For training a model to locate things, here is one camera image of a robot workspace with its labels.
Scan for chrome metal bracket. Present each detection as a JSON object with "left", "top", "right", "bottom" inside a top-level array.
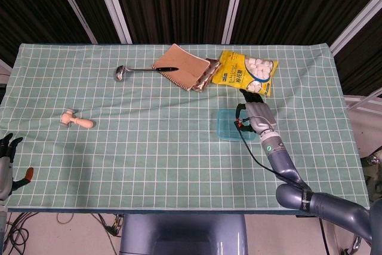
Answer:
[{"left": 343, "top": 234, "right": 363, "bottom": 255}]

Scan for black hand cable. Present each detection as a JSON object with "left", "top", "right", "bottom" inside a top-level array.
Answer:
[{"left": 234, "top": 119, "right": 311, "bottom": 190}]

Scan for silver metallic object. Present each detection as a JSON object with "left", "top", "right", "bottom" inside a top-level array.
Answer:
[{"left": 362, "top": 150, "right": 382, "bottom": 167}]

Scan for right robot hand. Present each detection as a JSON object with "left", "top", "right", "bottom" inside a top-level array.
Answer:
[{"left": 236, "top": 89, "right": 278, "bottom": 136}]

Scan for white side stand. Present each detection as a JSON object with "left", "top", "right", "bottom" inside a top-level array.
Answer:
[{"left": 343, "top": 87, "right": 382, "bottom": 160}]

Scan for floor cables with plug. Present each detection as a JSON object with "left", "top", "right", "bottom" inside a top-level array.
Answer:
[{"left": 89, "top": 213, "right": 124, "bottom": 238}]

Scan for aluminium frame post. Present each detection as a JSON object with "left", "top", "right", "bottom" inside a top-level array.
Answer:
[
  {"left": 49, "top": 0, "right": 98, "bottom": 44},
  {"left": 221, "top": 0, "right": 248, "bottom": 44},
  {"left": 92, "top": 0, "right": 133, "bottom": 44},
  {"left": 329, "top": 0, "right": 382, "bottom": 56}
]

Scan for steel ladle black handle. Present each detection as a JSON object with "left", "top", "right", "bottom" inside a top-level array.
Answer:
[{"left": 114, "top": 65, "right": 179, "bottom": 82}]

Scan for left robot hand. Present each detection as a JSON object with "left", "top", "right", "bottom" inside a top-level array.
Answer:
[{"left": 0, "top": 133, "right": 35, "bottom": 201}]

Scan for black floor cable bundle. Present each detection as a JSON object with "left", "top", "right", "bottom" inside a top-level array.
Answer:
[{"left": 0, "top": 211, "right": 39, "bottom": 255}]

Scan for black pleated curtain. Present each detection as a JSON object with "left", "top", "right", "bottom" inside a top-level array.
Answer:
[{"left": 0, "top": 0, "right": 382, "bottom": 97}]

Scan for grey robot torso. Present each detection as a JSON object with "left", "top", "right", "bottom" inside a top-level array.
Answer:
[{"left": 119, "top": 213, "right": 248, "bottom": 255}]

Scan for red silver snack packet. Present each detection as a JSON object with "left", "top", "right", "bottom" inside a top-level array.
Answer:
[{"left": 192, "top": 57, "right": 222, "bottom": 93}]

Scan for small wooden toy hammer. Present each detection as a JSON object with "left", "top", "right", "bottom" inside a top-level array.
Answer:
[{"left": 60, "top": 108, "right": 95, "bottom": 130}]

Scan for brown spiral notebook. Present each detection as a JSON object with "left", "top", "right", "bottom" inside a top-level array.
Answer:
[{"left": 152, "top": 44, "right": 211, "bottom": 91}]

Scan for yellow marshmallow bag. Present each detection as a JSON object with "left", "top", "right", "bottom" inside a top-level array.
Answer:
[{"left": 211, "top": 50, "right": 279, "bottom": 97}]

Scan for green white checked tablecloth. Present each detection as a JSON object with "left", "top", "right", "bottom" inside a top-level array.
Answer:
[{"left": 0, "top": 42, "right": 371, "bottom": 211}]

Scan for clear plastic container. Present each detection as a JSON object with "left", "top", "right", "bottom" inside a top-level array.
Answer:
[{"left": 217, "top": 109, "right": 257, "bottom": 143}]

